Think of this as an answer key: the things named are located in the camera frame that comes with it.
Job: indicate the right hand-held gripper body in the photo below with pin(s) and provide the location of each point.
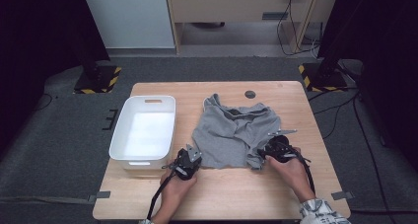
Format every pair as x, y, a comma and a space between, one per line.
282, 150

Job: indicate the grey tape strip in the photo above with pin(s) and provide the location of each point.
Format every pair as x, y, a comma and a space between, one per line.
98, 196
342, 195

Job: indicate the white cabinet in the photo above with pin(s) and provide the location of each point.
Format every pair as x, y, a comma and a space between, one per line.
131, 16

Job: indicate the black curtain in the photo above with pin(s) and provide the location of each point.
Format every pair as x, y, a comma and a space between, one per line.
39, 36
384, 36

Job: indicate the round grey table grommet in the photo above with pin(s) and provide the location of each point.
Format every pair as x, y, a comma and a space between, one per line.
250, 94

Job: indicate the white plastic bin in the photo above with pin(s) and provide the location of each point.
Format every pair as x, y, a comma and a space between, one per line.
144, 135

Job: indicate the light wooden desk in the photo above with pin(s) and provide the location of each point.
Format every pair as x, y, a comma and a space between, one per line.
230, 7

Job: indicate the grey shorts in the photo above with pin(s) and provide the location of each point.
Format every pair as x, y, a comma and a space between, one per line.
226, 138

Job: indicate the person's left hand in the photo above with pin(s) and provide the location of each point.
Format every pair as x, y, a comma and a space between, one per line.
177, 194

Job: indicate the person's right hand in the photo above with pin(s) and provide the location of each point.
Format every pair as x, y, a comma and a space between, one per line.
292, 178

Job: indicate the black stand base yellow stripes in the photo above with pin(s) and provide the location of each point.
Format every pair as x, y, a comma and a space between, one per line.
323, 79
98, 81

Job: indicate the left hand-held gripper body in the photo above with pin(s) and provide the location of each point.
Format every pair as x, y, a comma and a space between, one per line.
185, 166

